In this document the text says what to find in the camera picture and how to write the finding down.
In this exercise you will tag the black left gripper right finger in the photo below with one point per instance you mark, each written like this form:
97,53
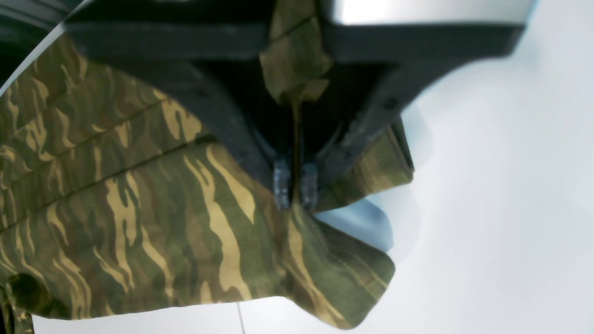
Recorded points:
378,71

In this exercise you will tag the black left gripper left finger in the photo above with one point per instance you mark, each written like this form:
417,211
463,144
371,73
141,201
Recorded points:
213,70

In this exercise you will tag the camouflage T-shirt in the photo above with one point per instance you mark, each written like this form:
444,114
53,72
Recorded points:
116,199

